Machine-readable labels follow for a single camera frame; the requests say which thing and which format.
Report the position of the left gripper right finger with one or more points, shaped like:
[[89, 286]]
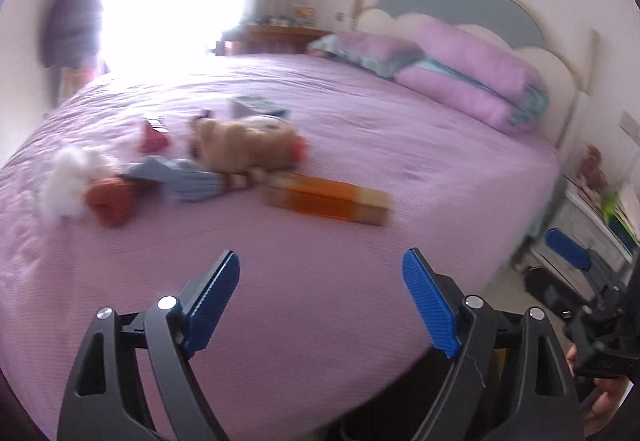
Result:
[[507, 379]]

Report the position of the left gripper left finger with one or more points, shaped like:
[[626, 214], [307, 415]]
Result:
[[104, 398]]

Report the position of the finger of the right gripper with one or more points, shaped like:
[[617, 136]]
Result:
[[570, 250]]

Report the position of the rust orange knit cloth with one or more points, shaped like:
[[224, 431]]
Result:
[[113, 201]]

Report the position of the orange rectangular box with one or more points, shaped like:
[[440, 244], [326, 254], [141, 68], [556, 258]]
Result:
[[329, 199]]

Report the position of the white fluffy plush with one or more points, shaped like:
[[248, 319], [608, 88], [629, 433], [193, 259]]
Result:
[[74, 169]]

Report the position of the grey blue sock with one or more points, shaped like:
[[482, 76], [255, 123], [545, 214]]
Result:
[[185, 180]]

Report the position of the red snack wrapper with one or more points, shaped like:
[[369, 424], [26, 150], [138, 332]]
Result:
[[154, 138]]

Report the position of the brown teddy plush toy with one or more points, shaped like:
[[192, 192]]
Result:
[[234, 146]]

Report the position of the dark maroon hair scrunchie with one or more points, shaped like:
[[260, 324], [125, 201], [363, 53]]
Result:
[[206, 114]]

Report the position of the person's right hand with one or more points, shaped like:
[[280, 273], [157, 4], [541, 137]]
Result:
[[609, 394]]

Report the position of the white nightstand with drawers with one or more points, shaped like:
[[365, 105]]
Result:
[[574, 217]]

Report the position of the items on nightstand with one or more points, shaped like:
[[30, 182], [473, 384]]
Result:
[[617, 204]]

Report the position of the blue cloud headboard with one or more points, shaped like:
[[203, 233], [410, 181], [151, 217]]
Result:
[[512, 27]]

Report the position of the purple dotted bed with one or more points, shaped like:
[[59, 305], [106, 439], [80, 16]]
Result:
[[321, 319]]

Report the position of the purple pillow teal ruffle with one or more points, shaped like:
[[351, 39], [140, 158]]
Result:
[[383, 55]]

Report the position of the blue white tissue box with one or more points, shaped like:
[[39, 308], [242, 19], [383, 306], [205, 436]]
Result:
[[249, 105]]

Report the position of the dark coats on rack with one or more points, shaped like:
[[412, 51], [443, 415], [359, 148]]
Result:
[[71, 33]]

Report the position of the wooden desk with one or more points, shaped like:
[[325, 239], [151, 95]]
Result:
[[265, 39]]

